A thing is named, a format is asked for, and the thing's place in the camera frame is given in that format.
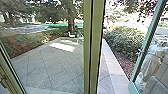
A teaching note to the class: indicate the brown tree trunk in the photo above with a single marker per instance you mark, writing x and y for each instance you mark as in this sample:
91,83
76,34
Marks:
71,23

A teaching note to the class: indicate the green window frame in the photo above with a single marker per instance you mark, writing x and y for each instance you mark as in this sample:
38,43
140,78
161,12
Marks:
94,50

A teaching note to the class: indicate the green outdoor hedge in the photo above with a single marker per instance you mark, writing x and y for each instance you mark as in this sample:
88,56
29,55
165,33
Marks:
125,41

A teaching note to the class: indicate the low green shrub bed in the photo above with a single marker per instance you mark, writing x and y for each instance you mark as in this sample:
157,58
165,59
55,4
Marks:
26,41

